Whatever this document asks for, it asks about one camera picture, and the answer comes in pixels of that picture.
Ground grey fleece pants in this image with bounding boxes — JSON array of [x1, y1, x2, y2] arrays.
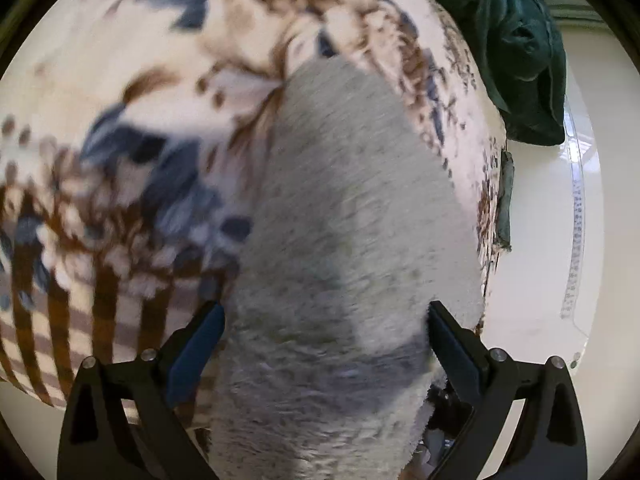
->
[[209, 58, 482, 479]]

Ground white bed headboard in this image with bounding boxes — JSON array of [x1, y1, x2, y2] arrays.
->
[[482, 75, 604, 372]]

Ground small denim cloth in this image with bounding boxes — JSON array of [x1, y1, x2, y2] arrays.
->
[[496, 150, 515, 252]]

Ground floral bed blanket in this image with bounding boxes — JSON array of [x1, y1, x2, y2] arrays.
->
[[1, 0, 506, 408]]

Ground dark teal plush blanket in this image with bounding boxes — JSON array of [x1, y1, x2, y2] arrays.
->
[[436, 0, 566, 146]]

